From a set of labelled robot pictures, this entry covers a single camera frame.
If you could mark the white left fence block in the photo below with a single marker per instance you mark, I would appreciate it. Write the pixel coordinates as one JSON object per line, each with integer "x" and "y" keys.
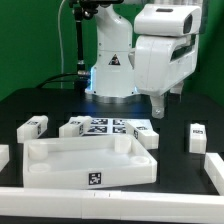
{"x": 4, "y": 156}

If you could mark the white front fence rail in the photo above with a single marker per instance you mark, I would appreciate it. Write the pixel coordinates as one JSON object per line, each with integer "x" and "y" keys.
{"x": 117, "y": 205}

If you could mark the white desk top tray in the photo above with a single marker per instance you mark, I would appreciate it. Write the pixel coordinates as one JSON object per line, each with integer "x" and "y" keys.
{"x": 87, "y": 162}

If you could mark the white fence rail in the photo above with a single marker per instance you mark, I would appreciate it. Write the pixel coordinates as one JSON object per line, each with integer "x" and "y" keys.
{"x": 214, "y": 166}
{"x": 117, "y": 205}

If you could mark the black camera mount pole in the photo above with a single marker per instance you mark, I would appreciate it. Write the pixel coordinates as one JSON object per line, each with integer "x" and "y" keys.
{"x": 83, "y": 76}

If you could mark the white right fence rail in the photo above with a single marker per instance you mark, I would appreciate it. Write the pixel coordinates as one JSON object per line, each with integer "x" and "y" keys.
{"x": 214, "y": 166}

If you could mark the fiducial marker sheet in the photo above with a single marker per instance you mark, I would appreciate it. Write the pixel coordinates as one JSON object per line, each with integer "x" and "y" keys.
{"x": 101, "y": 126}

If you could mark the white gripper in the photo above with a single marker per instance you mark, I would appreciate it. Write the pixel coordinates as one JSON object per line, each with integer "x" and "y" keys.
{"x": 166, "y": 50}

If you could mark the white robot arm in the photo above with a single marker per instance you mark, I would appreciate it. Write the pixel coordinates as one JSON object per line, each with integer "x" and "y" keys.
{"x": 112, "y": 76}

